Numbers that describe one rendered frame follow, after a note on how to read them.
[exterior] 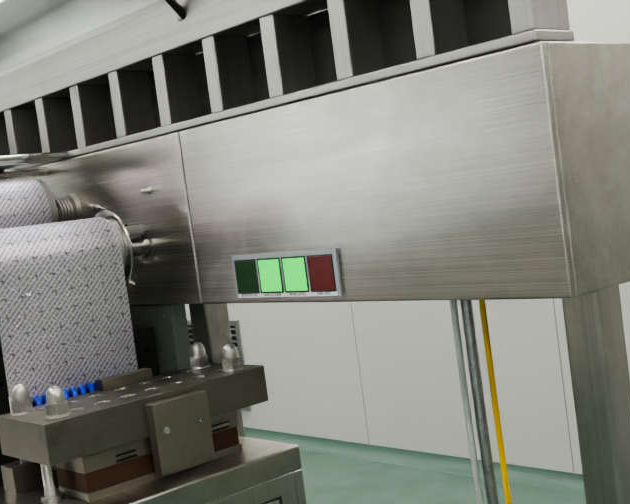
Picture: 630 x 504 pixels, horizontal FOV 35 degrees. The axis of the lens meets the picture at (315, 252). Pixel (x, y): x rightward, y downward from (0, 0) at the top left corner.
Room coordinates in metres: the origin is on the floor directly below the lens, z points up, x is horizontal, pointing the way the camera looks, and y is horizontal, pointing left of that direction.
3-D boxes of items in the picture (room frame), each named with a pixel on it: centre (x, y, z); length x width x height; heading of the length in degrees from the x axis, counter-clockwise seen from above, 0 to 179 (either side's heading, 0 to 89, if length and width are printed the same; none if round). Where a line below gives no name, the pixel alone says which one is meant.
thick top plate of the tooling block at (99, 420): (1.56, 0.31, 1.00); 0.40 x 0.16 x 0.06; 131
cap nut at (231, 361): (1.64, 0.16, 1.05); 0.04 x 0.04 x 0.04
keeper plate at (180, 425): (1.51, 0.24, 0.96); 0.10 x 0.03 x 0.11; 131
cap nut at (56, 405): (1.43, 0.40, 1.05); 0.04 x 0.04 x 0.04
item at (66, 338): (1.63, 0.42, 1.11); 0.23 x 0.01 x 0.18; 131
